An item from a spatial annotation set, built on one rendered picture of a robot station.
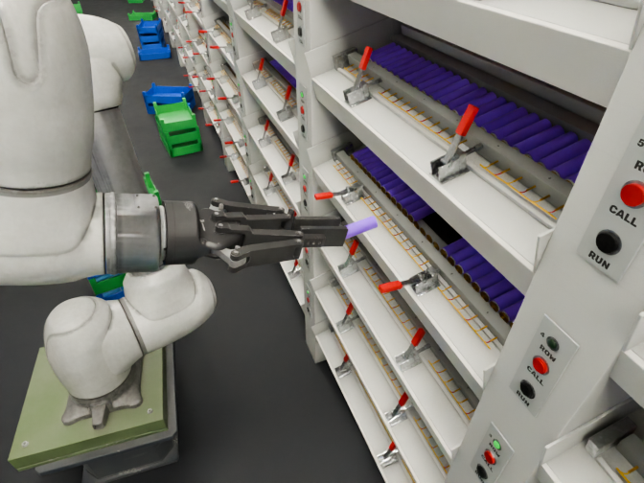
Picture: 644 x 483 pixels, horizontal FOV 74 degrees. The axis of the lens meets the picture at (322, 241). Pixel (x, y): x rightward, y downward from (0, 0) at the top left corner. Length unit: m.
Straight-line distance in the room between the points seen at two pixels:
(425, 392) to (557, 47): 0.59
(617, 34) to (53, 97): 0.42
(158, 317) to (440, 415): 0.67
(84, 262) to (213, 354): 1.12
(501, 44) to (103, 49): 0.75
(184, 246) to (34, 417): 0.89
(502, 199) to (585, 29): 0.20
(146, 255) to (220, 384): 1.04
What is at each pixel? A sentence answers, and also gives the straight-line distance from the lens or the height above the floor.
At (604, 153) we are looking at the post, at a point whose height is 1.09.
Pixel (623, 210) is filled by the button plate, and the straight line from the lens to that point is 0.38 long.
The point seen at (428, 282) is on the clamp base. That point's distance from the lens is 0.67.
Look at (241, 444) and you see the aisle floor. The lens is 1.38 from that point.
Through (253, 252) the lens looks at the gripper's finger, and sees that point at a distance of 0.49.
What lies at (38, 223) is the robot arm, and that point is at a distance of 0.46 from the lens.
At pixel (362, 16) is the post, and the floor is 1.05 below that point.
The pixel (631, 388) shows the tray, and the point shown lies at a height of 0.92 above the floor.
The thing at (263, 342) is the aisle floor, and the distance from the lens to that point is 1.57.
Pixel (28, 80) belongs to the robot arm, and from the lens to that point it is 0.41.
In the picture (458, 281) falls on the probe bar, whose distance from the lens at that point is 0.66.
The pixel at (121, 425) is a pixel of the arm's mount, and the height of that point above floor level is 0.25.
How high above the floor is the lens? 1.23
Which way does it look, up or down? 39 degrees down
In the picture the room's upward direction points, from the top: straight up
